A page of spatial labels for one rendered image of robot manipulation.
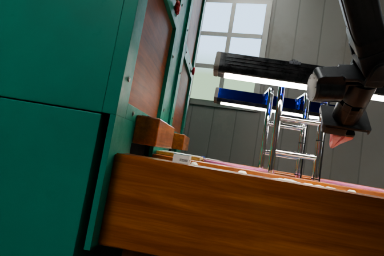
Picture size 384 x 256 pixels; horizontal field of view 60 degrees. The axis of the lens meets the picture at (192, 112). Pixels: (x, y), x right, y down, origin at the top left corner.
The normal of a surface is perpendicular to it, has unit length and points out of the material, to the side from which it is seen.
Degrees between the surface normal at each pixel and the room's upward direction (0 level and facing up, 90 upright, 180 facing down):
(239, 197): 90
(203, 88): 90
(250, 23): 90
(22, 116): 90
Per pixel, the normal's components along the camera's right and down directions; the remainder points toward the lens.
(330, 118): 0.03, -0.72
